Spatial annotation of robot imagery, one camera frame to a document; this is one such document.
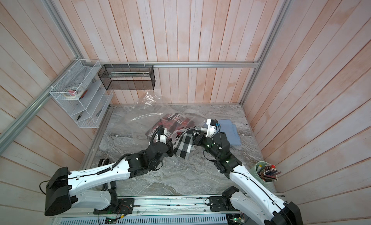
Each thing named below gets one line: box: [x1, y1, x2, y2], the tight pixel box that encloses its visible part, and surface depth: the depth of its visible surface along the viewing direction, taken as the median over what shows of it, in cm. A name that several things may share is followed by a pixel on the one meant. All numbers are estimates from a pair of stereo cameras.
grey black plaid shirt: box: [173, 133, 194, 160], surface depth 74 cm
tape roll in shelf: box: [63, 85, 84, 99], surface depth 75 cm
